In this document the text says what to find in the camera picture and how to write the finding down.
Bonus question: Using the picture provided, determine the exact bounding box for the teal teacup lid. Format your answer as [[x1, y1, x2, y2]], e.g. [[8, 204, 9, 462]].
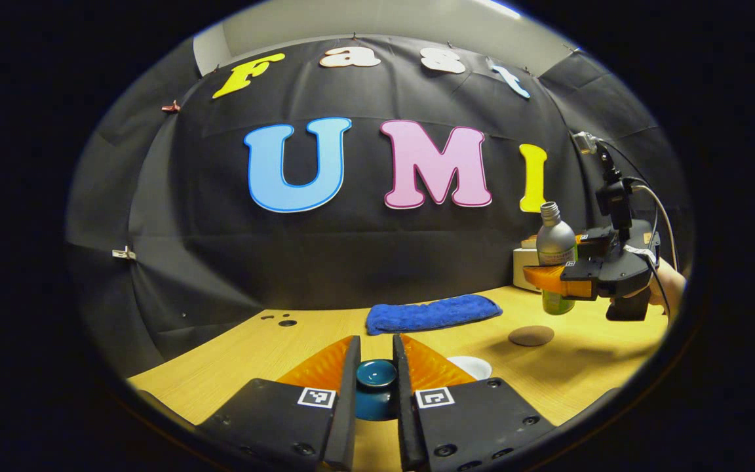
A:
[[354, 359, 399, 422]]

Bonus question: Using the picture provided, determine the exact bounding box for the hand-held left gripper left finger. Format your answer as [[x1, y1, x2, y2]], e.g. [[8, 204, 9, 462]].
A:
[[197, 335, 362, 472]]

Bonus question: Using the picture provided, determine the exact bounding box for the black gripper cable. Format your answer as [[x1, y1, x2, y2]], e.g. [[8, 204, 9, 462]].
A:
[[600, 139, 673, 319]]

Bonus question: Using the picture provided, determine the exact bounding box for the round brown coaster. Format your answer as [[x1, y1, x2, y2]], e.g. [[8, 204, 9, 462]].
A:
[[508, 325, 555, 347]]

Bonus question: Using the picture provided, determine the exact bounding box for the black backdrop cloth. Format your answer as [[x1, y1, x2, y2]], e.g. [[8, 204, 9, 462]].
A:
[[65, 33, 693, 378]]

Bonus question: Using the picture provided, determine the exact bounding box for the white and teal teacup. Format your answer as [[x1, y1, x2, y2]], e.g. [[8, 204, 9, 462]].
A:
[[446, 355, 493, 381]]

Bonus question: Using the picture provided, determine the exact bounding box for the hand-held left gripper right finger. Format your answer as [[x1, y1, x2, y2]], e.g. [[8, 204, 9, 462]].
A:
[[392, 334, 556, 472]]

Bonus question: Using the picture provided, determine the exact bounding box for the silver green water bottle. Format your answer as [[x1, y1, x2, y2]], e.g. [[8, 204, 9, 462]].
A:
[[535, 201, 579, 316]]

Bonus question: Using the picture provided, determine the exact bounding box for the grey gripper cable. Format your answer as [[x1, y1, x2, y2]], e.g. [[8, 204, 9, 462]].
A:
[[632, 184, 680, 271]]

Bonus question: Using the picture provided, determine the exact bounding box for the white toaster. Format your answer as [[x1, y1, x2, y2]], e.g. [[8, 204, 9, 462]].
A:
[[513, 246, 545, 292]]

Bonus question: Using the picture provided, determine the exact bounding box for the blue towel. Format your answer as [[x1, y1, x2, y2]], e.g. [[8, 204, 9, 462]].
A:
[[366, 294, 503, 336]]

